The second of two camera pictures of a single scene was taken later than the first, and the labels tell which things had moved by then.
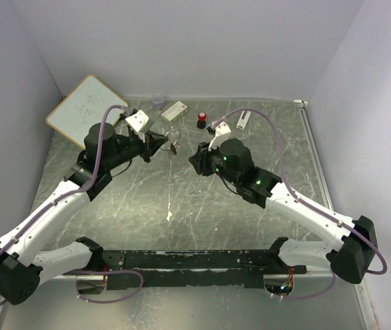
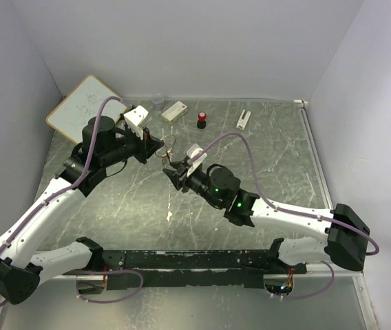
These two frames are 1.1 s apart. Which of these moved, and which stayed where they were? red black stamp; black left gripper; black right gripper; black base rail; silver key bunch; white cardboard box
Moved: black right gripper; silver key bunch
Stayed: red black stamp; black base rail; black left gripper; white cardboard box
